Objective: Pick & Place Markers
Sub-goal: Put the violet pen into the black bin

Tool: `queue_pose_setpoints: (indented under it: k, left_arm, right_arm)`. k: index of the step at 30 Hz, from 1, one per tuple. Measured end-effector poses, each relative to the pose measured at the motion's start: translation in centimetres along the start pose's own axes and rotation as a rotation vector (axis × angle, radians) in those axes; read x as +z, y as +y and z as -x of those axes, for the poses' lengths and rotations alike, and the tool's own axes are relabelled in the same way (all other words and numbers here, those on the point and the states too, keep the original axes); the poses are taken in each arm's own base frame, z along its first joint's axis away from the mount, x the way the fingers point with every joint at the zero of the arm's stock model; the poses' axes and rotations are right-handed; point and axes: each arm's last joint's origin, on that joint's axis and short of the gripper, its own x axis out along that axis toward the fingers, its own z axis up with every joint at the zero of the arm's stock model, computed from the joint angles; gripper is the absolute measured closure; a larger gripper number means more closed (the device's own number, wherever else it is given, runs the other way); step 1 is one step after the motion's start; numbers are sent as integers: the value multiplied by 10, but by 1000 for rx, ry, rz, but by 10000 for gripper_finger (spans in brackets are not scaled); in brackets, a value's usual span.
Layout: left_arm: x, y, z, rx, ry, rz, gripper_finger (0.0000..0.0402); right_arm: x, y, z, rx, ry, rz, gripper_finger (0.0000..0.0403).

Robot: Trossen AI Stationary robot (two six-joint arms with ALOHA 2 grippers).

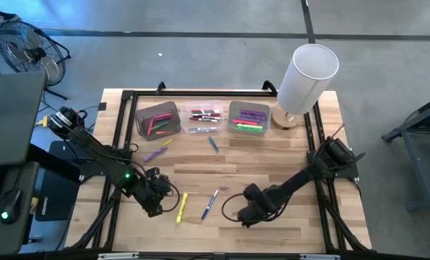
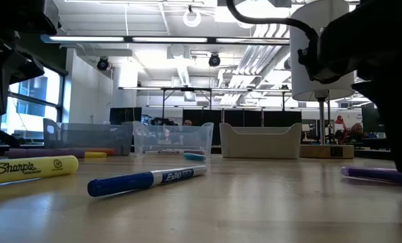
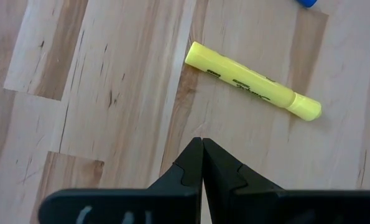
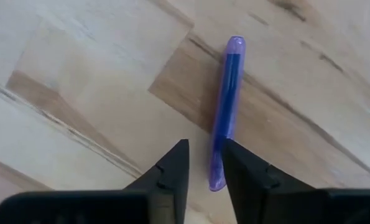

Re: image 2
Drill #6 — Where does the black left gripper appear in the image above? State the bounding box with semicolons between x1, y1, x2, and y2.
0;0;61;117

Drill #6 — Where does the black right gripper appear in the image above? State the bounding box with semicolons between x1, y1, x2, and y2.
297;0;402;175

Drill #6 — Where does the purple highlighter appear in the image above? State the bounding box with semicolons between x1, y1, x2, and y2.
5;148;86;159
340;165;402;187

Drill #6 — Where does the slim yellow highlighter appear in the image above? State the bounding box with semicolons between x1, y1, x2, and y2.
83;151;108;159

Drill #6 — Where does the blue Expo marker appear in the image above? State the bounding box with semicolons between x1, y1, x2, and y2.
86;165;209;198

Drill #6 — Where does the teal marker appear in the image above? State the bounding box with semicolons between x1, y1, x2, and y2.
182;152;207;162

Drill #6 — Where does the black computer monitor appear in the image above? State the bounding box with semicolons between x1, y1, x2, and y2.
361;107;387;134
109;107;143;126

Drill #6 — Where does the red desk lamp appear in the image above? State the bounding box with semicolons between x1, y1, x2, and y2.
334;114;350;145

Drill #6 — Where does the long ceiling light strip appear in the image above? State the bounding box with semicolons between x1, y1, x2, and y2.
40;34;291;45

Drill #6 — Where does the black ceiling spotlight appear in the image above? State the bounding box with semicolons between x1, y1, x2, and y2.
207;53;222;68
96;56;111;72

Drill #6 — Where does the grey translucent plastic bin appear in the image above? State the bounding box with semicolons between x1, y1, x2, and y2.
43;117;134;157

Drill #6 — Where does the white shade table lamp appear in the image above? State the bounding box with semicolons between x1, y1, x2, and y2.
289;0;356;160

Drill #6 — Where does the yellow Sharpie highlighter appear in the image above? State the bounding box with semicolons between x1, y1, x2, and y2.
0;155;80;186

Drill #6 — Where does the white plastic bin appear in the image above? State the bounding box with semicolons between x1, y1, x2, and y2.
219;122;303;160

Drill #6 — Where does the clear plastic bin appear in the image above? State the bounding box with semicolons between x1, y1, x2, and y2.
132;121;215;158

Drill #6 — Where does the black background rig frame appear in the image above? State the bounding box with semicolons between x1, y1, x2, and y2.
118;86;293;119

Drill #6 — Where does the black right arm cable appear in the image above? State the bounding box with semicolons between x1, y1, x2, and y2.
225;0;320;43

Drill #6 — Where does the white ring ceiling fixture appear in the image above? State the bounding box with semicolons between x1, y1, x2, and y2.
182;7;202;28

